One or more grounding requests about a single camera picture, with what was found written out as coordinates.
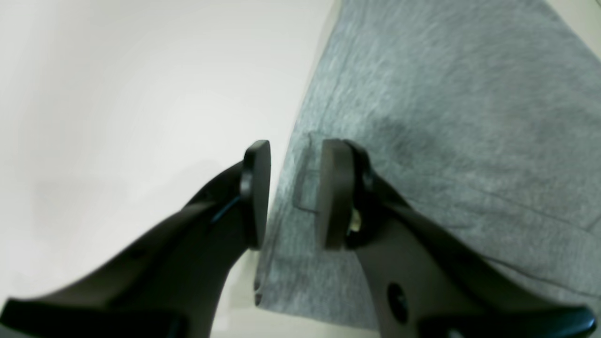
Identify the grey T-shirt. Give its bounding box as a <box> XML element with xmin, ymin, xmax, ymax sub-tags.
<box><xmin>255</xmin><ymin>0</ymin><xmax>601</xmax><ymax>330</ymax></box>

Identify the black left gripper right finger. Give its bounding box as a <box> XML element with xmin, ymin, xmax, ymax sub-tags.
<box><xmin>316</xmin><ymin>139</ymin><xmax>598</xmax><ymax>338</ymax></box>

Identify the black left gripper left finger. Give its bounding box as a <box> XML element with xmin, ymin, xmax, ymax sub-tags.
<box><xmin>1</xmin><ymin>140</ymin><xmax>272</xmax><ymax>338</ymax></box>

